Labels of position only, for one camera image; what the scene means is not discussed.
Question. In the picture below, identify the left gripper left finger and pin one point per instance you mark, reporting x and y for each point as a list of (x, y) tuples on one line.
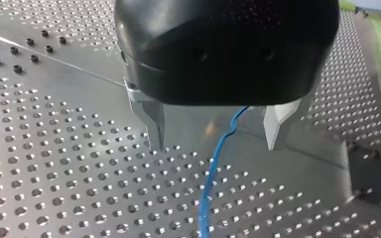
[(152, 117)]

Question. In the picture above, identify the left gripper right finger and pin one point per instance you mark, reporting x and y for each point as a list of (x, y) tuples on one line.
[(279, 124)]

